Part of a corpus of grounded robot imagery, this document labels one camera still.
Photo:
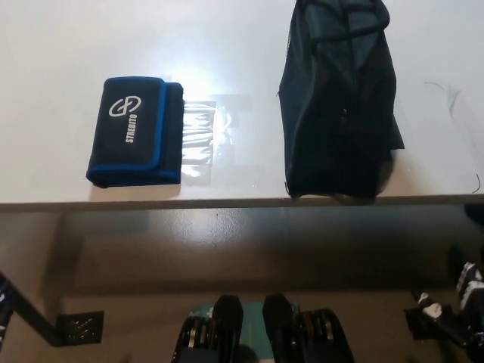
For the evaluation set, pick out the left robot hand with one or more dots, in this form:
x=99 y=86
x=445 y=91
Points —
x=3 y=314

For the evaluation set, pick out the clear tape patch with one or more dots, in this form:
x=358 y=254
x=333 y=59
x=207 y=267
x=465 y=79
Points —
x=198 y=143

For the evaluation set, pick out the black blue-trimmed Strebito notebook case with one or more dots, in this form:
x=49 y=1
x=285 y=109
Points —
x=125 y=151

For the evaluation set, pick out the dark fabric lunch bag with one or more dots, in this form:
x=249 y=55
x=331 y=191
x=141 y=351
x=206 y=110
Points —
x=340 y=132

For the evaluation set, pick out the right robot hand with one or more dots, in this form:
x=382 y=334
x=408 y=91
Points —
x=472 y=287

